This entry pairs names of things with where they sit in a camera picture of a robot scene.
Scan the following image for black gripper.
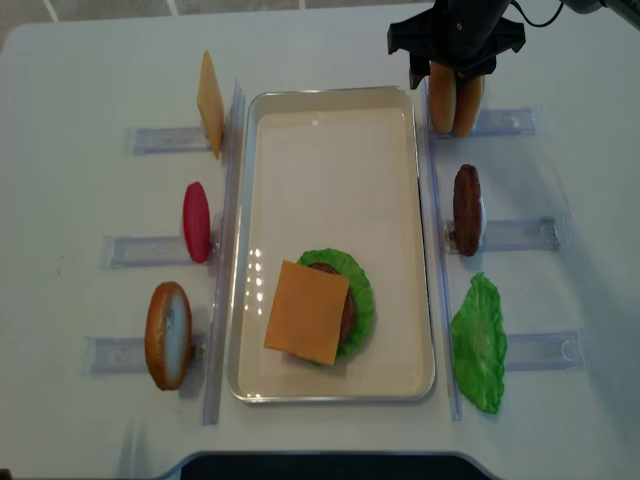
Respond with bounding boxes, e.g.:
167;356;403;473
387;0;525;90

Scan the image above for sesame top bun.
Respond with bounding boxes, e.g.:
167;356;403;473
429;62;462;135

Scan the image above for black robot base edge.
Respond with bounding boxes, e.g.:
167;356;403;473
179;453;489;479

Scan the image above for upright meat patty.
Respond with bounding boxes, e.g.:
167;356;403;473
453;164;483;256

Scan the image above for lettuce leaf in burger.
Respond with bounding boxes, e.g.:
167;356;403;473
298;248;375;359

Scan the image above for upright cheese slice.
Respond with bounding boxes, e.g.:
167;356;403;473
196;51;225;159

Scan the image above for upright green lettuce leaf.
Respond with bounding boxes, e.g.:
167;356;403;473
451;272;508;415

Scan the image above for cheese slice on burger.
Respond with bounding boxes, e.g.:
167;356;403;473
264;261;349;365

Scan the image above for meat patty in burger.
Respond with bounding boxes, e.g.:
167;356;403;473
309;262;356;345

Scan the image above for upright red tomato slice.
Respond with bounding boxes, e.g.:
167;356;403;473
182;182;212;263

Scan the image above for white metal tray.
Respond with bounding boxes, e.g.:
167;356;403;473
228;86;435;404

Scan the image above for clear rack right side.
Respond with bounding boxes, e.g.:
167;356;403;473
419;107;586;421

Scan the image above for clear rack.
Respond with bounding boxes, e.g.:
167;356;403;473
419;107;586;421
83;85;246;425

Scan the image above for upright brown bun left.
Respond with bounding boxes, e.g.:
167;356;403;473
144;281;192;391

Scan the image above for clear rack left side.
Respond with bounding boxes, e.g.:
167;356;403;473
83;85;246;425

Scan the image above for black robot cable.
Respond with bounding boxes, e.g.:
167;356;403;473
508;0;567;28

